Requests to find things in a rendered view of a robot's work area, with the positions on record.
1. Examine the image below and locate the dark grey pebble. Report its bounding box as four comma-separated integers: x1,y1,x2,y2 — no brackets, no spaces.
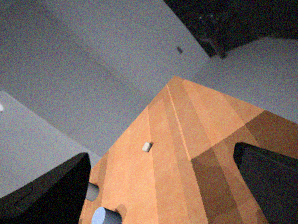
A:
142,143,152,152

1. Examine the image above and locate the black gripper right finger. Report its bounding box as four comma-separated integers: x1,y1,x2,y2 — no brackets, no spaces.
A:
233,141,298,224

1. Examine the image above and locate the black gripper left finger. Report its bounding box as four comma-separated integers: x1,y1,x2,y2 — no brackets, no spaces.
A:
0,152,90,224

